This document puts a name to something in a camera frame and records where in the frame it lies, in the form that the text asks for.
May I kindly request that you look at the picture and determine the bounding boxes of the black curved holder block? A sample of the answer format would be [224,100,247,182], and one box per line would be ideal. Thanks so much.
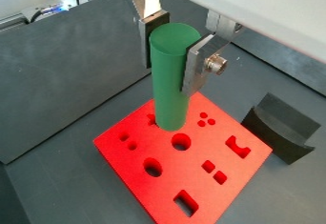
[241,93,320,165]

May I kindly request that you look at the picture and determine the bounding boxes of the red board with shaped holes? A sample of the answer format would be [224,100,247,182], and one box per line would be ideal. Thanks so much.
[94,93,271,224]

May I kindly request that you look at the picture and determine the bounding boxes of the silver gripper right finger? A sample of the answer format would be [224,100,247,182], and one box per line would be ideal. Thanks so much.
[180,10,241,96]

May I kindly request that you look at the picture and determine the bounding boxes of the dark grey foam panel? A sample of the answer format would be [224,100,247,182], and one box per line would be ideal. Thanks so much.
[0,0,148,164]

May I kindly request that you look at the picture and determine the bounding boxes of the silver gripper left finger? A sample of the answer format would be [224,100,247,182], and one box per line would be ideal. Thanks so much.
[131,0,169,69]

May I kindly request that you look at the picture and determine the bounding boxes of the green cylinder peg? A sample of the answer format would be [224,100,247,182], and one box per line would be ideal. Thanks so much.
[149,23,200,132]

